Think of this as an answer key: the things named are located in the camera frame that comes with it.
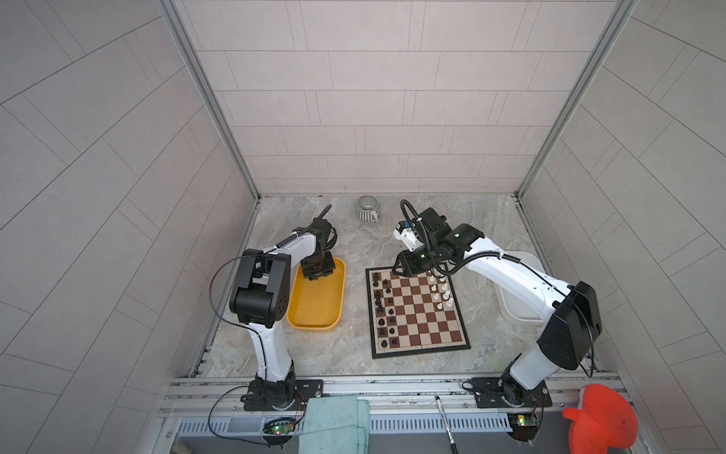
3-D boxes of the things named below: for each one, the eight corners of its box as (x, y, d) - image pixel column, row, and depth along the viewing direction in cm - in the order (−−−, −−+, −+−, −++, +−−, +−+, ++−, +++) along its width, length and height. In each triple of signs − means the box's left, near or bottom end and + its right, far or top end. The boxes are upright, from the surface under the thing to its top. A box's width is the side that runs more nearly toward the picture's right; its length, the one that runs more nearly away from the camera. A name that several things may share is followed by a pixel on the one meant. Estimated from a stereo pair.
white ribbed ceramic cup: (365, 230, 107) (364, 217, 101) (355, 210, 113) (354, 196, 107) (382, 224, 109) (383, 211, 103) (372, 204, 115) (371, 191, 109)
